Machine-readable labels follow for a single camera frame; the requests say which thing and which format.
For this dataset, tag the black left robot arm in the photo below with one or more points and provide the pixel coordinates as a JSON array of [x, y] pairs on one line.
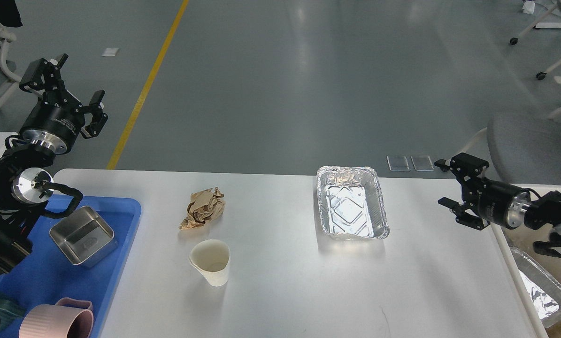
[[27, 190]]

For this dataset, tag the white paper cup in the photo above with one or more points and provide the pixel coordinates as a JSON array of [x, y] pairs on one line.
[[212, 259]]

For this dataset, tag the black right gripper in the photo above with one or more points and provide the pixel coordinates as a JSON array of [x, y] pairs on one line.
[[498, 202]]

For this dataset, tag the aluminium foil tray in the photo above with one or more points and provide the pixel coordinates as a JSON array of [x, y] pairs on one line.
[[350, 202]]

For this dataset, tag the crumpled brown paper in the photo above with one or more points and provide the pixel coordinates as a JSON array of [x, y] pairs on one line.
[[204, 207]]

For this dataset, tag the small stainless steel tray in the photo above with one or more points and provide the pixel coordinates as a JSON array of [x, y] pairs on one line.
[[84, 237]]

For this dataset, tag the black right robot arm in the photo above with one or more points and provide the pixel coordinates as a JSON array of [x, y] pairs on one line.
[[544, 209]]

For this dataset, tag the white bin at right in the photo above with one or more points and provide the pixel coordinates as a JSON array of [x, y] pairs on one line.
[[523, 238]]

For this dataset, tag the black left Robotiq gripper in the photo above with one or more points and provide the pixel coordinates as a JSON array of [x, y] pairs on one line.
[[56, 125]]

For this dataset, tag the teal mug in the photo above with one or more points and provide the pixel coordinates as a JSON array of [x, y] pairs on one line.
[[10, 310]]

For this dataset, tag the blue plastic tray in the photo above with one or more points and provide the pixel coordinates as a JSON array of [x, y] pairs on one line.
[[46, 276]]

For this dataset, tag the pink HOME mug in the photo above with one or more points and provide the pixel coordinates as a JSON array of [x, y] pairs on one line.
[[67, 318]]

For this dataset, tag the grey office chair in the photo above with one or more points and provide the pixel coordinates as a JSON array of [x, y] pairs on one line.
[[523, 148]]

